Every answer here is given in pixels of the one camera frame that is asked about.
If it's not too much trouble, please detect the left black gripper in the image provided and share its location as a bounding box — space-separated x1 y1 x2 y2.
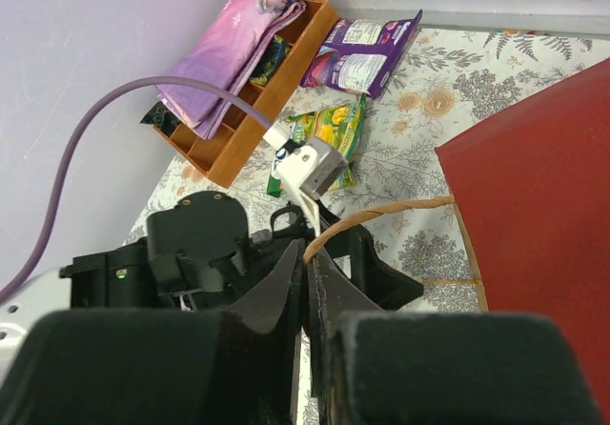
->
59 189 425 312

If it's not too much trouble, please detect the orange wooden organizer tray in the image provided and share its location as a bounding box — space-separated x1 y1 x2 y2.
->
160 0 338 188

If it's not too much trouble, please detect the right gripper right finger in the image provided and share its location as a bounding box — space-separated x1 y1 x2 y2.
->
307 254 602 424

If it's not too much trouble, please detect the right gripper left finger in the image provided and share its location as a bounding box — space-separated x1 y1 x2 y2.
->
1 240 304 424

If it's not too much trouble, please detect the red paper bag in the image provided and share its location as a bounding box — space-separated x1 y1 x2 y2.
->
304 62 609 424

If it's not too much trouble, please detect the yellow green snack packet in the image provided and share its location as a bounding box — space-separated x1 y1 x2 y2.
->
286 95 368 191

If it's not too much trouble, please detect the purple snack packet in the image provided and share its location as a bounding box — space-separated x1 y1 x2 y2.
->
300 10 423 99

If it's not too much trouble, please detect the floral table mat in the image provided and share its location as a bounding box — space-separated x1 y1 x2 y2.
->
323 29 609 312

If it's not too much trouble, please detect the folded purple cloth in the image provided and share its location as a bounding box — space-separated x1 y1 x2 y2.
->
158 0 306 139

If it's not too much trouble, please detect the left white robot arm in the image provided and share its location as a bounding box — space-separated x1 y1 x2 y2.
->
1 191 423 374

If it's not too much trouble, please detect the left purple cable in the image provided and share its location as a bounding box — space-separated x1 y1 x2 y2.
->
0 74 271 305

